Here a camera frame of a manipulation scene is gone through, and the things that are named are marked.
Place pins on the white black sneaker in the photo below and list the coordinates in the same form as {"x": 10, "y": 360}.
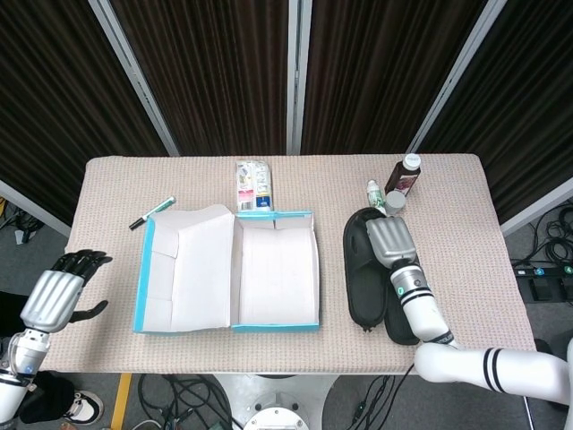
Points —
{"x": 85, "y": 405}

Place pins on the dark juice bottle white cap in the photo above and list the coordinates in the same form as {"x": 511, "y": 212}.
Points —
{"x": 404, "y": 177}

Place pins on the small white green bottle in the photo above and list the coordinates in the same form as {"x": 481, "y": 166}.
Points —
{"x": 373, "y": 192}

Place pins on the black trouser leg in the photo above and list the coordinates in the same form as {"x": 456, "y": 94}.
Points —
{"x": 56, "y": 398}

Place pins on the aluminium partition post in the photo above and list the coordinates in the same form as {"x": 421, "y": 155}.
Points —
{"x": 297, "y": 76}
{"x": 455, "y": 76}
{"x": 537, "y": 208}
{"x": 31, "y": 207}
{"x": 136, "y": 76}

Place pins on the black rubber slipper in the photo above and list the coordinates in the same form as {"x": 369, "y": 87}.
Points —
{"x": 362, "y": 277}
{"x": 400, "y": 327}

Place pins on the small clear jar grey lid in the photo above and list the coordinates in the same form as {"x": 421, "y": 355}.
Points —
{"x": 395, "y": 203}

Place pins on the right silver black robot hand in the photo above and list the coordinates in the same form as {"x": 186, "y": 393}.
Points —
{"x": 391, "y": 242}

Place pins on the teal cardboard shoe box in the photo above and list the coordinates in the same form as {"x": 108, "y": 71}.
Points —
{"x": 192, "y": 277}

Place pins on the beige woven table cloth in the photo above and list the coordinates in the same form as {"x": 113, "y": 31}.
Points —
{"x": 465, "y": 251}

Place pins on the green white marker pen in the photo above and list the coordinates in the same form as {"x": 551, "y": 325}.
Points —
{"x": 154, "y": 212}

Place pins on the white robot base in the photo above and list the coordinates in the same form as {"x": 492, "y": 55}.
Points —
{"x": 273, "y": 394}

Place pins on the black foot pedal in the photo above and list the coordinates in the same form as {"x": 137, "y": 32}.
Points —
{"x": 541, "y": 289}

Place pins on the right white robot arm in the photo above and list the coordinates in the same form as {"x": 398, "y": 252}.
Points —
{"x": 447, "y": 358}

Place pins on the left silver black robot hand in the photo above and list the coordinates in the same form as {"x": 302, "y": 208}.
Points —
{"x": 49, "y": 300}

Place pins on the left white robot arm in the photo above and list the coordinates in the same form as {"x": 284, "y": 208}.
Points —
{"x": 22, "y": 358}

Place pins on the white tissue pack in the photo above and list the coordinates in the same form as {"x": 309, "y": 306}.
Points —
{"x": 254, "y": 186}

